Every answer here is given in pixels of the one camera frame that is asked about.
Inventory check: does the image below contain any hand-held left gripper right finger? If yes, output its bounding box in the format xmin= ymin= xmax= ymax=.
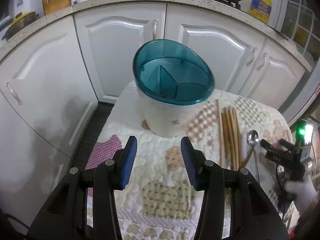
xmin=180 ymin=136 xmax=292 ymax=240

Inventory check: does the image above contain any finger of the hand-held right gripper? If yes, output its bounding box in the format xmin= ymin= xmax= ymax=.
xmin=279 ymin=139 xmax=295 ymax=151
xmin=260 ymin=139 xmax=278 ymax=153

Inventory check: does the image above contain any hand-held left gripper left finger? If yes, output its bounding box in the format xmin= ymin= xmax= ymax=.
xmin=27 ymin=135 xmax=138 ymax=240

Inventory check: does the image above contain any metal spoon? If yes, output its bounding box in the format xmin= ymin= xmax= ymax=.
xmin=246 ymin=129 xmax=260 ymax=183

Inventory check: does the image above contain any wooden handled fork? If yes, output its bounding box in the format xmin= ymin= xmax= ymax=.
xmin=221 ymin=108 xmax=231 ymax=168

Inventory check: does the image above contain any white utensil holder teal rim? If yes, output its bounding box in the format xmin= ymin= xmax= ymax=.
xmin=132 ymin=39 xmax=215 ymax=138

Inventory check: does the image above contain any person's right hand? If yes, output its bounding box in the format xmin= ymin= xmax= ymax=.
xmin=284 ymin=174 xmax=318 ymax=212

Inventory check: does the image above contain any patchwork quilted cloth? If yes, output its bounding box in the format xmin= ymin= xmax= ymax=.
xmin=85 ymin=81 xmax=293 ymax=240

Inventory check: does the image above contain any white kitchen base cabinet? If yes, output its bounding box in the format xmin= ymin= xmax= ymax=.
xmin=0 ymin=1 xmax=313 ymax=220

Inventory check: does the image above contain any glass door cabinet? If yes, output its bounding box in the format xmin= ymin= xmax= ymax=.
xmin=280 ymin=0 xmax=320 ymax=63

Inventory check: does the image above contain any yellow cooking oil bottle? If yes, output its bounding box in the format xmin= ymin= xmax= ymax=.
xmin=249 ymin=0 xmax=272 ymax=24

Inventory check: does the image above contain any black cable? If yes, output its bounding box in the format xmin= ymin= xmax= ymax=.
xmin=275 ymin=164 xmax=292 ymax=202
xmin=0 ymin=212 xmax=31 ymax=233

